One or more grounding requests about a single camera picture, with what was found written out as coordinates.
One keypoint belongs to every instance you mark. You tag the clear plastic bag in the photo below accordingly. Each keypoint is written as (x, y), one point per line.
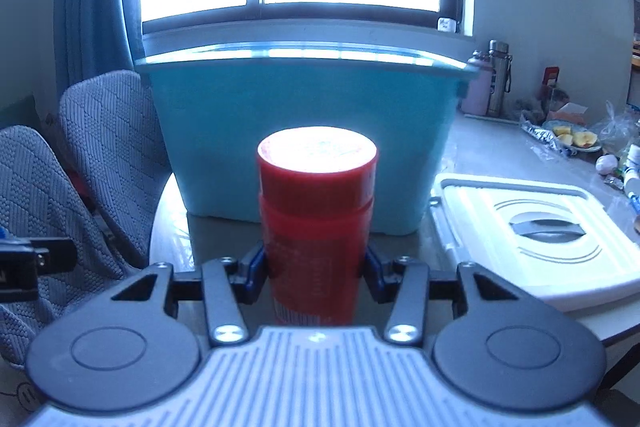
(616, 131)

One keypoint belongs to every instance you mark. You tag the red package on table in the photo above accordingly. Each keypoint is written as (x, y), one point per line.
(548, 85)

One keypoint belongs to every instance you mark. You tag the silver foil snack wrapper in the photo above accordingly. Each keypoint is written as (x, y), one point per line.
(546, 137)

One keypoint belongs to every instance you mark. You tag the teal plastic storage bin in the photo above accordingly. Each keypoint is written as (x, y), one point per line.
(317, 107)

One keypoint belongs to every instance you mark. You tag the white tube bottle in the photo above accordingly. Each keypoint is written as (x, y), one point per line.
(631, 172)

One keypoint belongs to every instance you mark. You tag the white plastic bin lid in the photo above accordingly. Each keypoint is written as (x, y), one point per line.
(555, 241)

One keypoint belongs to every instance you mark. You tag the grey covered chair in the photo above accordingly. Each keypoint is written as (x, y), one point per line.
(38, 200)
(112, 132)

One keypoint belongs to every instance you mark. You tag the white wall socket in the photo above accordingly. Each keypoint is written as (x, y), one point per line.
(446, 24)

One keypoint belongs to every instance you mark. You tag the far grey covered chair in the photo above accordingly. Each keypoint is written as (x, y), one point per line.
(112, 132)

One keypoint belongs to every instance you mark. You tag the plate of yellow fruit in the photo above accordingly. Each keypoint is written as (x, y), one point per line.
(574, 136)

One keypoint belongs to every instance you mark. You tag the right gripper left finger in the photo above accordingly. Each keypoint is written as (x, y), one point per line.
(227, 283)

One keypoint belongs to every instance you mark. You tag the near grey covered chair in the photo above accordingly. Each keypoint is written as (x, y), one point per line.
(38, 200)

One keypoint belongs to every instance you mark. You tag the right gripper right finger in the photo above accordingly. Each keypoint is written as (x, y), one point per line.
(405, 283)

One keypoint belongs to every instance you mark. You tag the white egg shaped object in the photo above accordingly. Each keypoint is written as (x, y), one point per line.
(606, 164)

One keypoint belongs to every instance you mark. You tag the pink water bottle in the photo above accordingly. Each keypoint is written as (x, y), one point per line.
(477, 99)

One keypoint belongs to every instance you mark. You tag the red cylindrical canister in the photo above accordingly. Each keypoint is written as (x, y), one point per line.
(316, 196)

